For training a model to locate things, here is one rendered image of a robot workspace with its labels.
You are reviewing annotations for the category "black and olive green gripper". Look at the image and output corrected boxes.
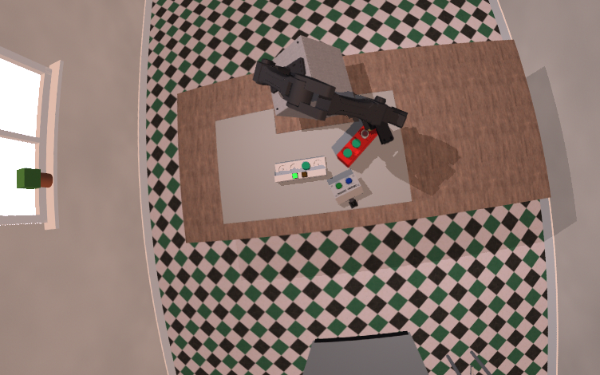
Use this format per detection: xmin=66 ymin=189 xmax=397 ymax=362
xmin=362 ymin=120 xmax=375 ymax=131

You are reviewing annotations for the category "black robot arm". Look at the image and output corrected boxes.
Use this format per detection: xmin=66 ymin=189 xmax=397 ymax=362
xmin=253 ymin=57 xmax=408 ymax=145

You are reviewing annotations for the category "light grey flat mat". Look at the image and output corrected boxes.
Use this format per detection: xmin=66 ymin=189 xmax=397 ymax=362
xmin=215 ymin=109 xmax=412 ymax=224

